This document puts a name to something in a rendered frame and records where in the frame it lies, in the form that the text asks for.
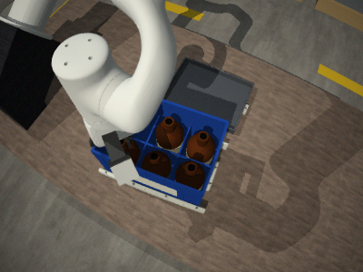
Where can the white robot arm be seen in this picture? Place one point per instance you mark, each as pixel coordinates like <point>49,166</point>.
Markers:
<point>96,84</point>

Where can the blue crate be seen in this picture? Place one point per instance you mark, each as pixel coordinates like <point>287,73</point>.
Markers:
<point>192,122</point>

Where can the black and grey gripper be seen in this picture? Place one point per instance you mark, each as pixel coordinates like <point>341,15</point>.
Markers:
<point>96,135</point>

